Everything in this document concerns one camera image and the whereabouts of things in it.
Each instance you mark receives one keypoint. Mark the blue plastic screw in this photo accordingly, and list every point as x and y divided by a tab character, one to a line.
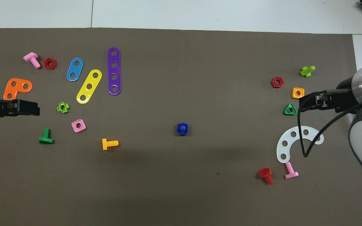
182	128

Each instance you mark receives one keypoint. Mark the lime green cross-head screw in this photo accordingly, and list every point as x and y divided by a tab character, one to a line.
306	72

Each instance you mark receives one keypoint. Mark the purple four-hole bar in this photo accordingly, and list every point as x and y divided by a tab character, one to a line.
114	70

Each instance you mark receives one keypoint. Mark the orange three-hole corner plate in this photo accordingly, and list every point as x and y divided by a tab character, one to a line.
13	88

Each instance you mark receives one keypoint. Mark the green plastic screw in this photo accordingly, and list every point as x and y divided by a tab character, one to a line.
46	140

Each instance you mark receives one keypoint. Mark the red hexagon plastic nut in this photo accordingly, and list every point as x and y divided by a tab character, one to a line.
46	63
273	82

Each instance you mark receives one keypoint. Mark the blue two-hole bar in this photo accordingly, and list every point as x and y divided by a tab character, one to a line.
74	69

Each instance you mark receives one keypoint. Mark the pink square plastic nut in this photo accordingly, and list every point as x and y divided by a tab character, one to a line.
83	128

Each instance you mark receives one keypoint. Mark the red plastic screw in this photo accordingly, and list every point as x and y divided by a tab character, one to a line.
265	172

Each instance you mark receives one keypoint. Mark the blue square plastic nut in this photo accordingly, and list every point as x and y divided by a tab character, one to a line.
178	130

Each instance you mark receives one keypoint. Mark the orange plastic screw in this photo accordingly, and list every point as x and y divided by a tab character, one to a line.
107	144

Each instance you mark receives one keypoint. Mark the lime green cross nut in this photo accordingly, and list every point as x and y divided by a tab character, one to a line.
58	108

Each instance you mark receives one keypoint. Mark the orange square plastic nut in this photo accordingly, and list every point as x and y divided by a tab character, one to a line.
294	96

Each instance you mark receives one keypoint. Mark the white curved five-hole plate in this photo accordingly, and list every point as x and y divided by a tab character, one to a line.
289	139

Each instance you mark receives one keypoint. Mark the green triangle plastic nut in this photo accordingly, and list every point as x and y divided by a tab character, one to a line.
286	113

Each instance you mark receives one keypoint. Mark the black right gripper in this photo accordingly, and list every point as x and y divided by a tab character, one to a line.
344	97

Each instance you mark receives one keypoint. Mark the brown table mat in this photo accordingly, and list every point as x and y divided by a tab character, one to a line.
168	78

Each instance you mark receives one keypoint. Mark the yellow three-hole bar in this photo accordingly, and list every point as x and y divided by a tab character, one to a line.
92	80

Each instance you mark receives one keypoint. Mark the pink plastic screw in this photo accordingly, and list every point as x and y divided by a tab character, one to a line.
32	59
291	174

